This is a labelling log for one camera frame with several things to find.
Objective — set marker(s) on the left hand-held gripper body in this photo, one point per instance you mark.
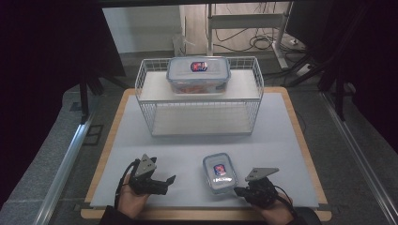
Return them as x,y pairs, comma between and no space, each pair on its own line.
145,167

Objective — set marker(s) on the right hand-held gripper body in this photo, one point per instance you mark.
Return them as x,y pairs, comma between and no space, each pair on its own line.
261,190

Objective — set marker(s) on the small clear plastic food container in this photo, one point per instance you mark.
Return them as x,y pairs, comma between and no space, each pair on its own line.
219,181

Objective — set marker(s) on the large clear plastic food container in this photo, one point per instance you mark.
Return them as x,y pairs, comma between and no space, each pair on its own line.
198,78

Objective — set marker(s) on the person's right hand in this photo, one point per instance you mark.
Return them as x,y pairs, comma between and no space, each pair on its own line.
275,214

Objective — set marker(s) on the person's left hand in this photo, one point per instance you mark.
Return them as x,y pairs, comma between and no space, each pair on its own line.
133,203

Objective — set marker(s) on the pale blue table mat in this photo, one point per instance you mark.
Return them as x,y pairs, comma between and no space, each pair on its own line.
187,156

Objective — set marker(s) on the black square floor plate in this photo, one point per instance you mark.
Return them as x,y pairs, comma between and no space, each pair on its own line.
93,135

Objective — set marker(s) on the black metal stand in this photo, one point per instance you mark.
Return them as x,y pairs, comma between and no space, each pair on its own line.
339,90
89,90

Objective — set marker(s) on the white power strip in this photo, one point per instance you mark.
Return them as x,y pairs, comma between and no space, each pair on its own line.
303,70

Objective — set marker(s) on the dark curtain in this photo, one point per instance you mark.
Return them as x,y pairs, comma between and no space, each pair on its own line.
47,47

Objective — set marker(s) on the aluminium rail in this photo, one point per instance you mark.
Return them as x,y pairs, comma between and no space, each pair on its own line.
359,153
65,165

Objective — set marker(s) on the white metal desk frame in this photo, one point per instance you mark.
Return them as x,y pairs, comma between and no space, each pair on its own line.
247,20

